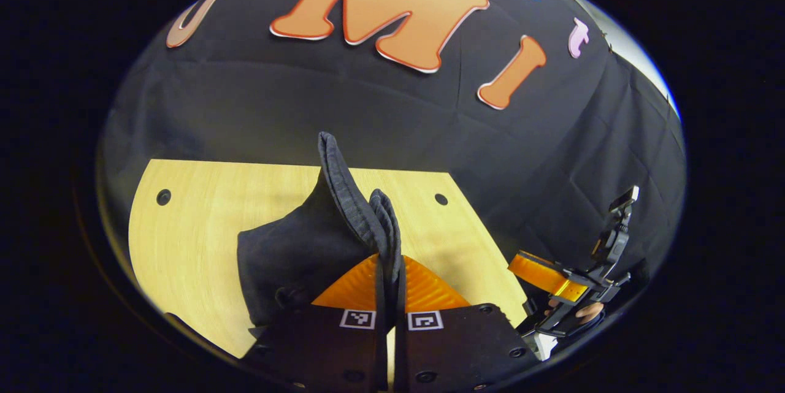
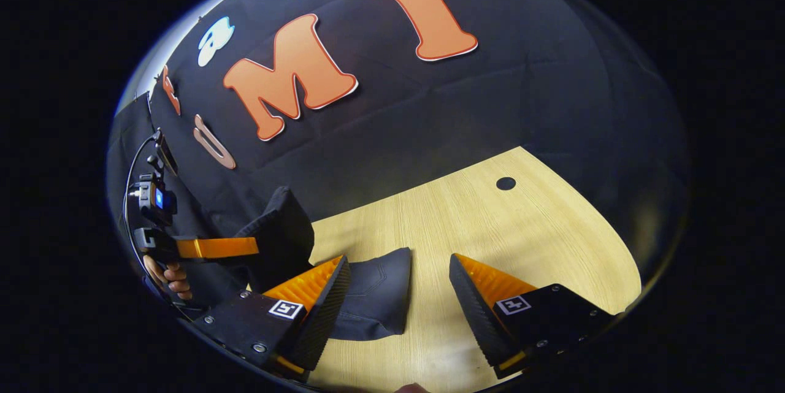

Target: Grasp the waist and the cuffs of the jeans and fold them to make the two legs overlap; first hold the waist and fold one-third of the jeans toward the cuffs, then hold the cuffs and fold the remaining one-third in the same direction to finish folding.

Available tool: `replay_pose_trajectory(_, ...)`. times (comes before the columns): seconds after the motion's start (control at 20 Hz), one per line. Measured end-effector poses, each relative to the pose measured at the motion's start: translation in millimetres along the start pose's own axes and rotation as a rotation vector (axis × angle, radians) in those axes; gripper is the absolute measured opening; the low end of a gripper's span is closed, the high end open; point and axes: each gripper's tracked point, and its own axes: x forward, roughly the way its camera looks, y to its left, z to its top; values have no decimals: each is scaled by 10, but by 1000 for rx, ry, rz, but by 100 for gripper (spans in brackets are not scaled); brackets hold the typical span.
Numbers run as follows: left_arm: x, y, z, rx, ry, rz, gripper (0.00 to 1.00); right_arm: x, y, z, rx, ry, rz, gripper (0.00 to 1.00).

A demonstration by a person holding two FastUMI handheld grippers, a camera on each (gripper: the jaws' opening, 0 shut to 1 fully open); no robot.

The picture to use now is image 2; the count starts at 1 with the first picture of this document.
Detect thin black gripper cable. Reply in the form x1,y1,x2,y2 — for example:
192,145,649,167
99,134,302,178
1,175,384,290
122,134,161,288

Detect black backdrop cloth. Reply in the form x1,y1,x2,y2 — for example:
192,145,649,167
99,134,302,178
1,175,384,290
107,0,691,320

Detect dark blue jeans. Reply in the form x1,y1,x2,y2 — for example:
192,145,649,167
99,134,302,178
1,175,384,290
233,186,413,342

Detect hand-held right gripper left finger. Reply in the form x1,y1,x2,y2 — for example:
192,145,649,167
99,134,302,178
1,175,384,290
195,255,351,379

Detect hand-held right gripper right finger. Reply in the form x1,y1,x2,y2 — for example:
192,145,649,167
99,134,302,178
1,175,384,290
449,253,616,380

